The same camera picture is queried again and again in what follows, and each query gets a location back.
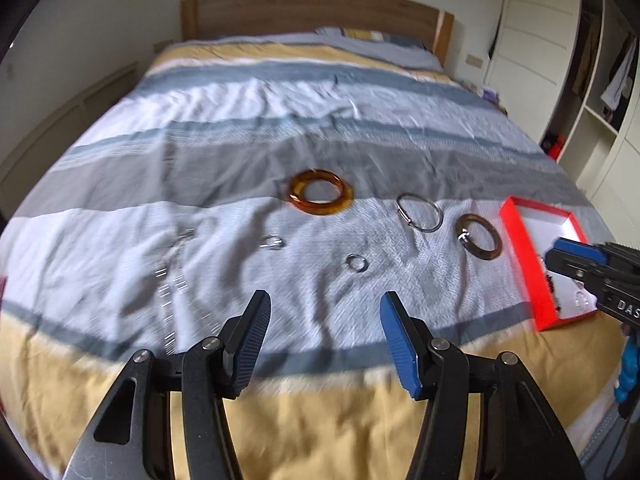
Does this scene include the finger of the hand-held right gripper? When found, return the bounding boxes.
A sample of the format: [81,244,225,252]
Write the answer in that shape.
[552,237,608,264]
[545,250,603,293]

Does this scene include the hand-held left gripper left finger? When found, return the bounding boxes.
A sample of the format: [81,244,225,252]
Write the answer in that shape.
[62,289,273,480]

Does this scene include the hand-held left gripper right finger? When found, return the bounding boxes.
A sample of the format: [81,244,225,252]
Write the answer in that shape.
[380,290,587,480]

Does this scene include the red jewelry box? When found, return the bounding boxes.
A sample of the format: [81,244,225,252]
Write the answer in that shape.
[499,196,601,333]

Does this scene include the narrow brown bangle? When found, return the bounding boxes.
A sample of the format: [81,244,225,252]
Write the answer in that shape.
[456,213,503,261]

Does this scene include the red object in wardrobe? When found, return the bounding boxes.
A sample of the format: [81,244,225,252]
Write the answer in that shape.
[544,132,567,162]

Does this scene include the thin silver bangle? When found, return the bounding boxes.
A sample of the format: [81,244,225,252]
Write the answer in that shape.
[396,193,444,233]

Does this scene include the wide amber bangle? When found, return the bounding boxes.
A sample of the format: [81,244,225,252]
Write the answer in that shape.
[286,169,355,217]

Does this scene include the purple items on nightstand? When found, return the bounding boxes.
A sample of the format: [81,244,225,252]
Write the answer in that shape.
[470,81,509,115]

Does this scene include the hanging white and dark clothes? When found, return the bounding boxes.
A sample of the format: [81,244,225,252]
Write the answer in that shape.
[600,32,640,128]

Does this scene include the hanging brown garment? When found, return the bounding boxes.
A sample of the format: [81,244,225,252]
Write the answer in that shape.
[574,12,602,98]

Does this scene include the white wardrobe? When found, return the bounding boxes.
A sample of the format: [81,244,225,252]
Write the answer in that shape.
[481,0,640,223]

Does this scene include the grey pillow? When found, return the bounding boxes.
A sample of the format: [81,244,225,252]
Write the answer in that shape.
[316,26,445,72]

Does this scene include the wooden headboard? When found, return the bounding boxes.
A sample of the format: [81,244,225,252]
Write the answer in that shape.
[180,0,455,59]

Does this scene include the black bead bracelet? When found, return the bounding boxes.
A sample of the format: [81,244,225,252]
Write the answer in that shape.
[541,256,560,313]

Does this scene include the silver segment necklace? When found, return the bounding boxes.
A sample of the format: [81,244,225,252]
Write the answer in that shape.
[152,227,223,358]

